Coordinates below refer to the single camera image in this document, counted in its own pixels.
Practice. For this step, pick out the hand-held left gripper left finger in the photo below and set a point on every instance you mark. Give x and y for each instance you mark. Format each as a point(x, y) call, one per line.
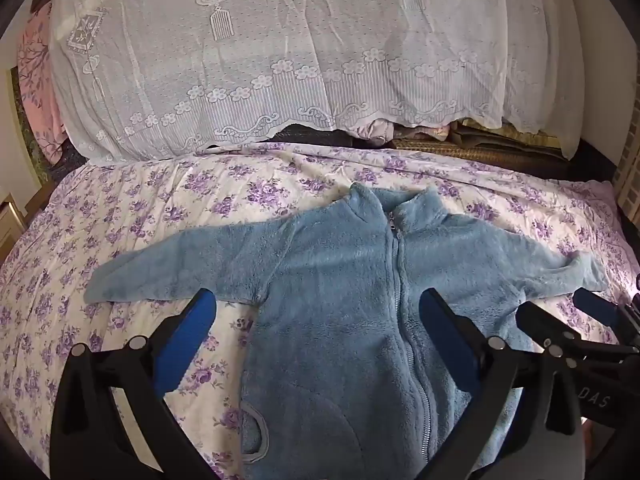
point(192, 340)

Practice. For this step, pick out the green patterned cloth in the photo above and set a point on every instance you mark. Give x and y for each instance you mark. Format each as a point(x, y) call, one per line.
point(27, 125)

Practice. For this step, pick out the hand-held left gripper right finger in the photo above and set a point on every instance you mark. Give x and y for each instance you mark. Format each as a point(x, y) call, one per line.
point(445, 330)

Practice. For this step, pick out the beige wooden nightstand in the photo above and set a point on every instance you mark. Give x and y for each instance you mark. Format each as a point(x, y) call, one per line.
point(10, 220)

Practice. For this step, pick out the pink floral cloth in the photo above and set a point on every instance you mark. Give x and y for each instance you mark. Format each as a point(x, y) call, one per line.
point(37, 85)

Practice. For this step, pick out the brown woven blanket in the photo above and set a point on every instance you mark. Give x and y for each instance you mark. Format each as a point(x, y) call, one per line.
point(500, 155)

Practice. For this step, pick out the dark folded cloth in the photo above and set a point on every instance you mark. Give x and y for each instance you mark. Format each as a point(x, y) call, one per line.
point(310, 136)

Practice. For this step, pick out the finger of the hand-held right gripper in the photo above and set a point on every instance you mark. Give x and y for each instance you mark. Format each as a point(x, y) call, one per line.
point(545, 322)
point(595, 305)

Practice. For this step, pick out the purple floral bed sheet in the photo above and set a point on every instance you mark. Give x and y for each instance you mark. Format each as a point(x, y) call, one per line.
point(150, 220)

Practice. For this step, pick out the blue fleece zip jacket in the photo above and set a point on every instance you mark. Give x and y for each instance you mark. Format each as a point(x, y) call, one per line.
point(340, 310)

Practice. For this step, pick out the white lace cover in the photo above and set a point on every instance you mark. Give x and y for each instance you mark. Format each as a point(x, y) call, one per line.
point(250, 60)

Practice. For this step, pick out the dark patterned cloth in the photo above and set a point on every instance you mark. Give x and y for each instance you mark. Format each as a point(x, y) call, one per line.
point(70, 159)

